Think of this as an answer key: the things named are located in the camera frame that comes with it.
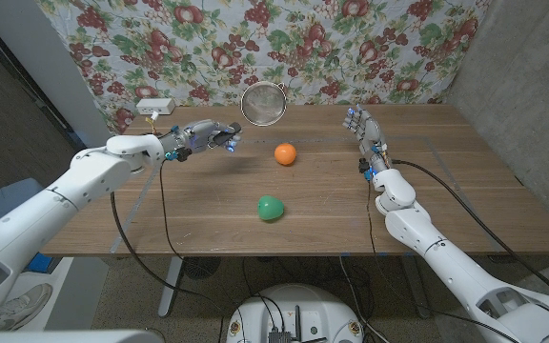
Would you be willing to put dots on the grey table leg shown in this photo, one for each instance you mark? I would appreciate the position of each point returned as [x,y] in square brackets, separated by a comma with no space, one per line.
[416,290]

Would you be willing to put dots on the orange ball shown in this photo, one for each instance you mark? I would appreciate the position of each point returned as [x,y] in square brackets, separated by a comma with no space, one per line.
[285,154]

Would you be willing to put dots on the floral fruit print backdrop cloth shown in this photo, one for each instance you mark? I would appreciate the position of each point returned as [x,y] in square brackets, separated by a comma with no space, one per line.
[265,47]

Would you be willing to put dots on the white power strip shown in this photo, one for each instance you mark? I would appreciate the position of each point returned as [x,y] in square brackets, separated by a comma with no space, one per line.
[155,106]

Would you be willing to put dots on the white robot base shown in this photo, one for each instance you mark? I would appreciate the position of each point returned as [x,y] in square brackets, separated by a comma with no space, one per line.
[298,309]

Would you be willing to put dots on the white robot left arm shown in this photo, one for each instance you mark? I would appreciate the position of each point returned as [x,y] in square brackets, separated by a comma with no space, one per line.
[41,214]

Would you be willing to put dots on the white floor panel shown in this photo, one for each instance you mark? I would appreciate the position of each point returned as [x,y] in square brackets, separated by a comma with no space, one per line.
[84,290]

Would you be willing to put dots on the black round floor fan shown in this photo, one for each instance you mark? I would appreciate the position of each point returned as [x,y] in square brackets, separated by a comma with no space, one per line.
[201,268]

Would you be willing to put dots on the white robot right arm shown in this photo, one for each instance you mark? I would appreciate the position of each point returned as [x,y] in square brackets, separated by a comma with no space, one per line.
[451,257]

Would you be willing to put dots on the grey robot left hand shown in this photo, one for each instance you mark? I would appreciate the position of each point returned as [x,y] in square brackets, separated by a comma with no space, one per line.
[200,135]

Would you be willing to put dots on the white table leg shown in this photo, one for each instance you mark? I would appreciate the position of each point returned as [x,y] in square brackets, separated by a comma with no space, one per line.
[169,290]

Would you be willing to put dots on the black and blue foot pedal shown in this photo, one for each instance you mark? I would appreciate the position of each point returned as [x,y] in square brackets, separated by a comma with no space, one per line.
[41,263]

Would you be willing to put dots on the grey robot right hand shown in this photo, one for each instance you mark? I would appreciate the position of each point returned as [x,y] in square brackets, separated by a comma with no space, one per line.
[370,133]

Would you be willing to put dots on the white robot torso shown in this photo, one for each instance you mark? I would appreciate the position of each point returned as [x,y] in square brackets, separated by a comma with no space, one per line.
[65,337]

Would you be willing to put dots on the green ball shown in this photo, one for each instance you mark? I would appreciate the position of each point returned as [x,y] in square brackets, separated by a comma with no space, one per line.
[270,208]

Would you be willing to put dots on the grey sneaker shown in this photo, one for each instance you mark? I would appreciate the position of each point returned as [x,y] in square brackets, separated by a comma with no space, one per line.
[22,305]

